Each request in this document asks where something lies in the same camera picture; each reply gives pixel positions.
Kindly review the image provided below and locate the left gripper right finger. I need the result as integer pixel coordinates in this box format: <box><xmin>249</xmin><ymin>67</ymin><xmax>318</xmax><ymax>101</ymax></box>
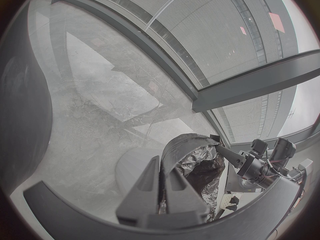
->
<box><xmin>160</xmin><ymin>168</ymin><xmax>211</xmax><ymax>222</ymax></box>

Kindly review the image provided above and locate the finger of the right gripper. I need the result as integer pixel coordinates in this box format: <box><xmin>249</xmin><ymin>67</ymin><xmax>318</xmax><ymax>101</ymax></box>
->
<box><xmin>209</xmin><ymin>133</ymin><xmax>222</xmax><ymax>146</ymax></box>
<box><xmin>215</xmin><ymin>144</ymin><xmax>250</xmax><ymax>172</ymax></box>

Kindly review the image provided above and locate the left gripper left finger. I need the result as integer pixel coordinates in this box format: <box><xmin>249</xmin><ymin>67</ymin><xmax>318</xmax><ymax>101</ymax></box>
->
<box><xmin>116</xmin><ymin>155</ymin><xmax>160</xmax><ymax>222</ymax></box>

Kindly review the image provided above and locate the black plastic bag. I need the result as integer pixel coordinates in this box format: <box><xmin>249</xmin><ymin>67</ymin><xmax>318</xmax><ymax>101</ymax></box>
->
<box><xmin>160</xmin><ymin>133</ymin><xmax>226</xmax><ymax>222</ymax></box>

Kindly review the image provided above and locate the black plastic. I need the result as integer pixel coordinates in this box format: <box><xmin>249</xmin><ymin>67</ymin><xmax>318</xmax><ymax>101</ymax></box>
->
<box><xmin>229</xmin><ymin>195</ymin><xmax>240</xmax><ymax>212</ymax></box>

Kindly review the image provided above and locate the window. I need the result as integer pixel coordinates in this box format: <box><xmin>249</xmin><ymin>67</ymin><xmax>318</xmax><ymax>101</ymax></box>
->
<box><xmin>51</xmin><ymin>0</ymin><xmax>320</xmax><ymax>144</ymax></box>

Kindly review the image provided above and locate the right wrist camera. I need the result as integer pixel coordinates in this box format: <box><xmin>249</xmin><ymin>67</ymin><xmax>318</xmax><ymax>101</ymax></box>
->
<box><xmin>250</xmin><ymin>138</ymin><xmax>268</xmax><ymax>157</ymax></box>

